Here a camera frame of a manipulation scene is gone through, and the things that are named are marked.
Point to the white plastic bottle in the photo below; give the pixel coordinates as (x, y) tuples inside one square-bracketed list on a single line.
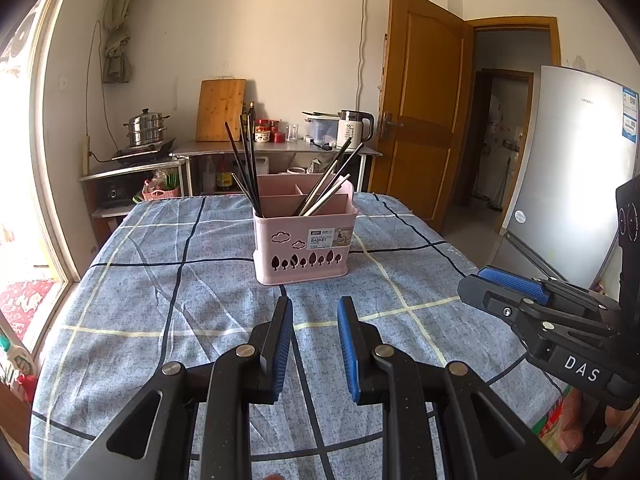
[(17, 360)]

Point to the water filter pitcher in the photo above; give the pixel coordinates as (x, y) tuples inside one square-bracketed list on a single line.
[(322, 130)]

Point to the metal kitchen table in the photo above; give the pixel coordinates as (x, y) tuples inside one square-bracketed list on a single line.
[(280, 147)]

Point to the wooden door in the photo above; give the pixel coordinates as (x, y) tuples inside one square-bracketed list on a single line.
[(420, 100)]

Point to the black cooktop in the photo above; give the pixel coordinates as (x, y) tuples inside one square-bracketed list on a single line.
[(145, 152)]

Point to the beige power strip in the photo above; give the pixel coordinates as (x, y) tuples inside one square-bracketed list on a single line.
[(86, 152)]

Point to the clear glass mug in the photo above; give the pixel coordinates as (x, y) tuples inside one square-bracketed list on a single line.
[(293, 133)]

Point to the dark glass bottle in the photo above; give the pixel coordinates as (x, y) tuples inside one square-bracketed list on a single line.
[(252, 122)]

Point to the white bowl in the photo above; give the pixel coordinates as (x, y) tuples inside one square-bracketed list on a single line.
[(298, 170)]

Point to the grey chopstick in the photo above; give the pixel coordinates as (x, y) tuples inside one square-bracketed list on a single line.
[(242, 180)]

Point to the white electric kettle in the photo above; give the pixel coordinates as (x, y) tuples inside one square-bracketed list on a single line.
[(352, 130)]

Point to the tied beige curtain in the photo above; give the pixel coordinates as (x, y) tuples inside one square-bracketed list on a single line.
[(117, 25)]

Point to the outdoor fan unit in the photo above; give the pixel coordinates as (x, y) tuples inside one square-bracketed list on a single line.
[(20, 40)]

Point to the white plastic jug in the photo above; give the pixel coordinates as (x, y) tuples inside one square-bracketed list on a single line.
[(263, 166)]

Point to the silver refrigerator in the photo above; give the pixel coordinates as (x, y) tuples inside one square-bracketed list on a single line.
[(565, 160)]

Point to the red-capped sauce bottle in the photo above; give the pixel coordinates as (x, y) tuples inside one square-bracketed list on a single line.
[(224, 177)]

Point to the small pink basket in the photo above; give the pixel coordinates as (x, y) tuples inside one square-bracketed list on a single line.
[(161, 192)]

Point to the blue plaid tablecloth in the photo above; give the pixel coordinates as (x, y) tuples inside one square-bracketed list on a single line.
[(150, 335)]

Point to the wooden cutting board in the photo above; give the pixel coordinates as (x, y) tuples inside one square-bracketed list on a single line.
[(220, 110)]

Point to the brown wooden board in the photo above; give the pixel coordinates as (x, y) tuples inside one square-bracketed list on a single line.
[(12, 415)]

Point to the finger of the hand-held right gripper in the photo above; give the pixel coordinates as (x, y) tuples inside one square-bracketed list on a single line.
[(510, 280), (495, 300)]

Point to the person's right hand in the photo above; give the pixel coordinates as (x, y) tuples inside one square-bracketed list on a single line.
[(617, 430)]

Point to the pink utensil basket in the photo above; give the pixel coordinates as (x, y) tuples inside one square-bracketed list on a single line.
[(305, 250)]

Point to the steel steamer pot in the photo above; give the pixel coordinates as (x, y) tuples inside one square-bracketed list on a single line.
[(146, 130)]

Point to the light-coloured chopstick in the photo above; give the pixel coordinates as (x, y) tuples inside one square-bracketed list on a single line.
[(322, 200), (335, 192)]

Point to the wooden door frame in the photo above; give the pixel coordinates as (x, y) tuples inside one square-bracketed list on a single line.
[(515, 24)]

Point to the red patterned rug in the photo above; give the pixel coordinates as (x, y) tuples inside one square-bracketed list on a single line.
[(25, 305)]

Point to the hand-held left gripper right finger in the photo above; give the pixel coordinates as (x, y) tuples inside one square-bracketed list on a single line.
[(347, 355)]

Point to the white window frame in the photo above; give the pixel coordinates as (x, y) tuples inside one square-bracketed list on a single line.
[(55, 185)]

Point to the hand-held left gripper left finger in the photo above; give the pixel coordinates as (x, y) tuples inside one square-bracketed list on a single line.
[(277, 355)]

